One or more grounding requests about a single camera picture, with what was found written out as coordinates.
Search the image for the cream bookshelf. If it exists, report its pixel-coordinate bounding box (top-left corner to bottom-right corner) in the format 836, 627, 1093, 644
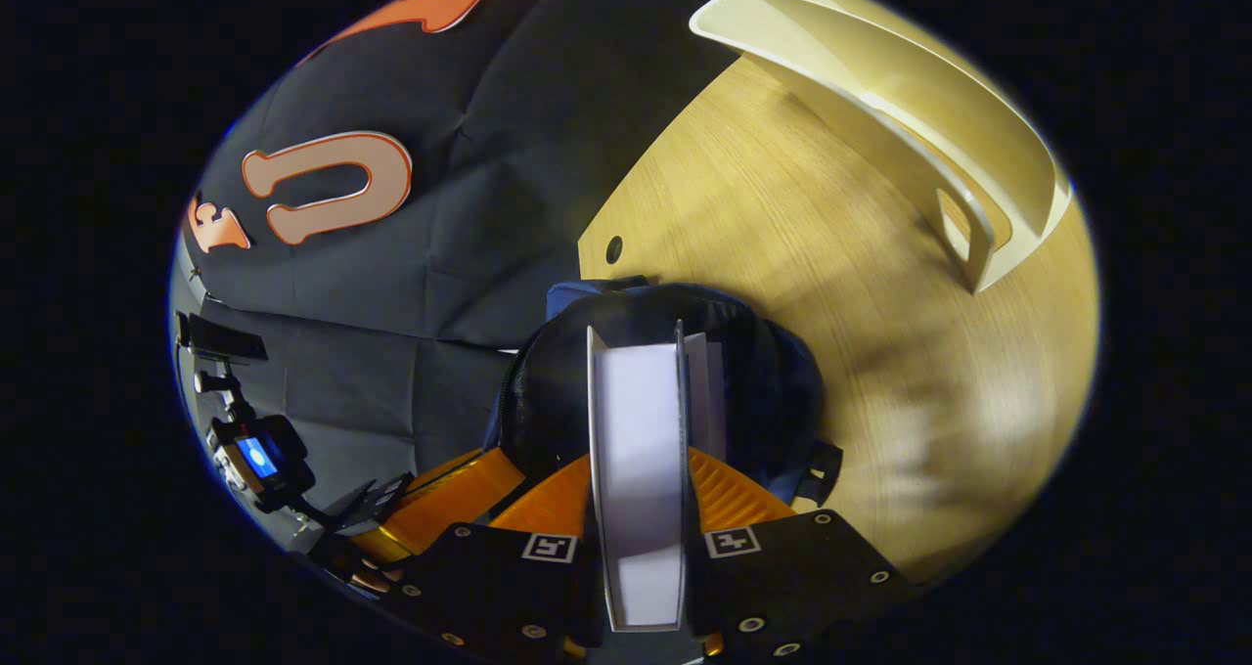
689, 0, 1074, 296

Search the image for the white spine book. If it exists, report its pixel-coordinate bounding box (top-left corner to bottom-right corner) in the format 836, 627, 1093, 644
585, 320, 691, 635

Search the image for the blue schoolbag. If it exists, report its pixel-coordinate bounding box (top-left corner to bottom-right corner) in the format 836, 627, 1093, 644
494, 276, 844, 510

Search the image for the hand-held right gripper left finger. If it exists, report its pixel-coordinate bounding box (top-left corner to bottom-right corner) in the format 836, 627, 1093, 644
391, 455, 593, 658

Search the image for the blue cover book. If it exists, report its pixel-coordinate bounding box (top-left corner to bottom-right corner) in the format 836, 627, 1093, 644
682, 331, 730, 463

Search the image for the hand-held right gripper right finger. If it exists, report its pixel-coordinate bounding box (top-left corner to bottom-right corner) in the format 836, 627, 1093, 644
685, 447, 920, 658

